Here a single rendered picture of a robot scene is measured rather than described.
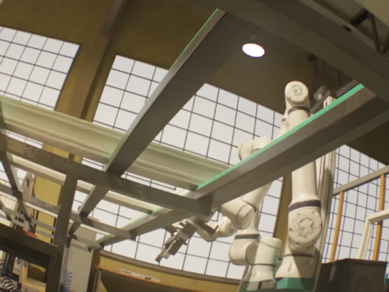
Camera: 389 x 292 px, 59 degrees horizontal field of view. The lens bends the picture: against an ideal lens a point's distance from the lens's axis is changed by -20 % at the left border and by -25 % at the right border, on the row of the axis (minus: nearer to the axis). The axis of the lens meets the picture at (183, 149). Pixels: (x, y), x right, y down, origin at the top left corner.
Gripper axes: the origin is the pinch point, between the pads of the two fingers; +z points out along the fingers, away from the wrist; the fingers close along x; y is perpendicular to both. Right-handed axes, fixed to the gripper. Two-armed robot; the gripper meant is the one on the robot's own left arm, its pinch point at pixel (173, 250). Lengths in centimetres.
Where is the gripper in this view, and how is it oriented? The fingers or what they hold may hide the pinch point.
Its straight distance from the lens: 172.7
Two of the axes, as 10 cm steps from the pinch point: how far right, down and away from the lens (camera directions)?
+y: -8.2, -5.5, 1.6
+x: -0.1, -2.6, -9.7
